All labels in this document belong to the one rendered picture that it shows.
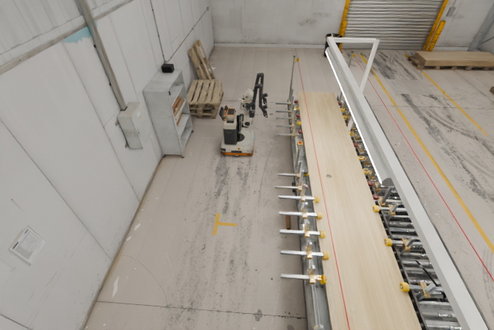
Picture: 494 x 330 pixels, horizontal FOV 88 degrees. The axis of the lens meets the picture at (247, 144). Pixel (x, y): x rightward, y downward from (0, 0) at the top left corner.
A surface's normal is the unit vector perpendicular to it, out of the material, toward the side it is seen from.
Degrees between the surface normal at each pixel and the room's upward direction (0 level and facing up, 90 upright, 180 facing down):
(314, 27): 90
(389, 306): 0
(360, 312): 0
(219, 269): 0
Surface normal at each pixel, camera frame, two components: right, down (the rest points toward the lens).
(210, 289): -0.01, -0.76
